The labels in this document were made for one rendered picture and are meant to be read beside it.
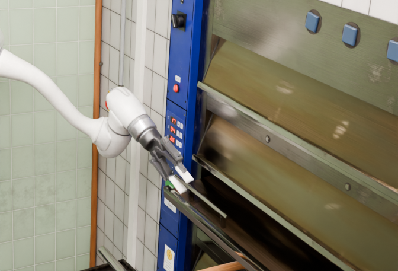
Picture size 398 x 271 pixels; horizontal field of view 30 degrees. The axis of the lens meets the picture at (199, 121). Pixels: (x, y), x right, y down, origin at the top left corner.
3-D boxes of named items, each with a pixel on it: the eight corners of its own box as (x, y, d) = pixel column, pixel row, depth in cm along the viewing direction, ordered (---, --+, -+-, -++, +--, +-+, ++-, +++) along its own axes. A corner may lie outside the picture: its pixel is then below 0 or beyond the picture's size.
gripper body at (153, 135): (159, 124, 256) (175, 144, 253) (151, 139, 262) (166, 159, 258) (143, 130, 251) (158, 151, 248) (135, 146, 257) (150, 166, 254)
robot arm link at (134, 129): (144, 127, 264) (153, 140, 262) (124, 135, 259) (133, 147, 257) (152, 111, 258) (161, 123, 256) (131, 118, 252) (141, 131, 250)
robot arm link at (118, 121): (154, 109, 258) (142, 133, 267) (130, 77, 264) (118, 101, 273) (130, 117, 251) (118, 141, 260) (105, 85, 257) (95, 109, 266)
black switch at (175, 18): (176, 27, 257) (178, -4, 253) (185, 31, 252) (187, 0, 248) (167, 28, 255) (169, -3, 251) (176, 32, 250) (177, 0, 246)
